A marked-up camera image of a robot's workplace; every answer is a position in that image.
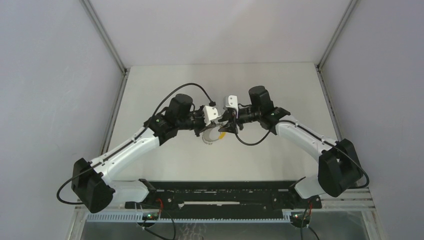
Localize right black camera cable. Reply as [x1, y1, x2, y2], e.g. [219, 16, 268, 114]
[233, 117, 370, 190]

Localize white slotted cable duct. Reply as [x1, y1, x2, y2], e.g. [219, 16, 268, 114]
[86, 212, 292, 223]

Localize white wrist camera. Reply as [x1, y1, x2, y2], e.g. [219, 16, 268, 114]
[202, 106, 221, 126]
[223, 95, 239, 112]

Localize yellow capped key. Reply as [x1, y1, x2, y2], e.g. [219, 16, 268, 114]
[218, 132, 226, 140]

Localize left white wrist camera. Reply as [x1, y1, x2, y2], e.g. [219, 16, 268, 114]
[202, 106, 221, 126]

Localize right aluminium frame post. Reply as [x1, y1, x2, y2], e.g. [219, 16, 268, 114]
[316, 0, 360, 72]

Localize right green circuit board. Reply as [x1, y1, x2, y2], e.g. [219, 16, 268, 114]
[290, 214, 311, 223]

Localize aluminium frame post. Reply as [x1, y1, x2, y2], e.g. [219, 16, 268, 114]
[316, 0, 360, 72]
[79, 0, 128, 75]

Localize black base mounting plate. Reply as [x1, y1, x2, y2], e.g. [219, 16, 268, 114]
[124, 180, 323, 220]

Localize left aluminium frame post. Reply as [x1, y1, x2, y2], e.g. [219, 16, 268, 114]
[79, 0, 128, 75]

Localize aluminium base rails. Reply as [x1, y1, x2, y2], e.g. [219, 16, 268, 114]
[74, 188, 377, 213]

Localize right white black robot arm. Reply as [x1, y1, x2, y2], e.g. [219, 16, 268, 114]
[220, 85, 370, 208]

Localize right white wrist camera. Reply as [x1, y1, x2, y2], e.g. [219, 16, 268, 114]
[223, 95, 239, 112]

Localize left black camera cable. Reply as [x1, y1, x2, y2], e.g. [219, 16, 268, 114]
[56, 82, 217, 206]

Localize left green circuit board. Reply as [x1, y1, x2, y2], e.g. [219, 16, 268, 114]
[142, 213, 160, 221]

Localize green circuit board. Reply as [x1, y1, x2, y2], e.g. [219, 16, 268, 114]
[142, 213, 160, 221]
[290, 214, 311, 223]

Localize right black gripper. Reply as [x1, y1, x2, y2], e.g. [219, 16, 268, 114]
[218, 107, 261, 134]

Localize silver keyring with chain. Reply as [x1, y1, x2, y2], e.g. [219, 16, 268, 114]
[201, 123, 223, 145]

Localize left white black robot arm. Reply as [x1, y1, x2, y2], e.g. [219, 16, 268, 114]
[71, 93, 211, 214]

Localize black camera cable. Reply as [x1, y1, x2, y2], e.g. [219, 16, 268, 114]
[56, 82, 217, 206]
[233, 117, 370, 190]

